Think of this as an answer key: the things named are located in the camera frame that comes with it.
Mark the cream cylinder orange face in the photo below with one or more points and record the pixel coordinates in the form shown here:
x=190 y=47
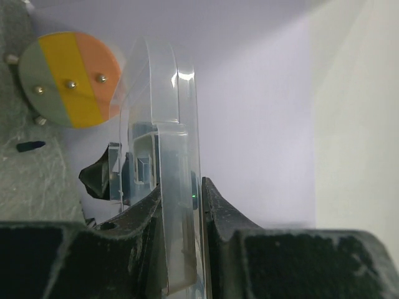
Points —
x=69 y=78

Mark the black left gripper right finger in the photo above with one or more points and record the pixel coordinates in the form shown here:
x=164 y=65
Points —
x=247 y=261

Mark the small dark blue cap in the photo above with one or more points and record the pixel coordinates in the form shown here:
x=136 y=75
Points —
x=29 y=146

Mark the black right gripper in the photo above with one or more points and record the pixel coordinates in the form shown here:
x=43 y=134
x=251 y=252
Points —
x=141 y=174

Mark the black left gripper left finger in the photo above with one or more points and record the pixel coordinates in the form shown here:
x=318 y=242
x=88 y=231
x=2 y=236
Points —
x=69 y=260

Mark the clear box lid black handle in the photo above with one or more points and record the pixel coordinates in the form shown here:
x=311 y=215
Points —
x=156 y=98

